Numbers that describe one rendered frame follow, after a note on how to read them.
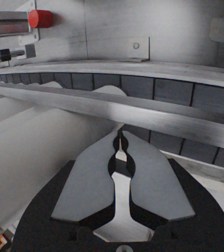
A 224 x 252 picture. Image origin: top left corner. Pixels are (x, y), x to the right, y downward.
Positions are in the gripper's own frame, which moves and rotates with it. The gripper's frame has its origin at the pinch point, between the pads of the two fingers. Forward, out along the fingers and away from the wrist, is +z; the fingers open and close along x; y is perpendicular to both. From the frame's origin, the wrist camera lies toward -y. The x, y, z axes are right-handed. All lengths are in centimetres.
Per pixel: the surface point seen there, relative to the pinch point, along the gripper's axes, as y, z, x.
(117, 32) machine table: -8.8, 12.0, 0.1
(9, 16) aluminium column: -15.1, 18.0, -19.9
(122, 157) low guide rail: 4.3, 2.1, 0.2
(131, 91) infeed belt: -2.0, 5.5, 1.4
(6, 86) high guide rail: -3.8, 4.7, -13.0
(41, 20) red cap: -12.6, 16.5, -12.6
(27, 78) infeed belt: -2.7, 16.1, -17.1
